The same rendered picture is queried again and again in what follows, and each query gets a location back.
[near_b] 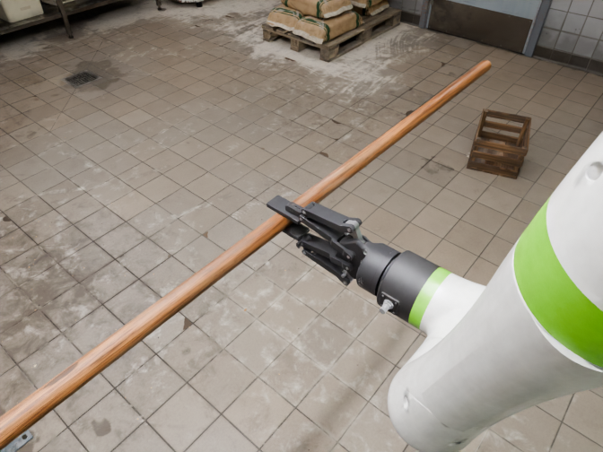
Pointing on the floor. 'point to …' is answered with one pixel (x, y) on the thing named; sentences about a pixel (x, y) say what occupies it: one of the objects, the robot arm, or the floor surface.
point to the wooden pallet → (329, 49)
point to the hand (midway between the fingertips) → (287, 217)
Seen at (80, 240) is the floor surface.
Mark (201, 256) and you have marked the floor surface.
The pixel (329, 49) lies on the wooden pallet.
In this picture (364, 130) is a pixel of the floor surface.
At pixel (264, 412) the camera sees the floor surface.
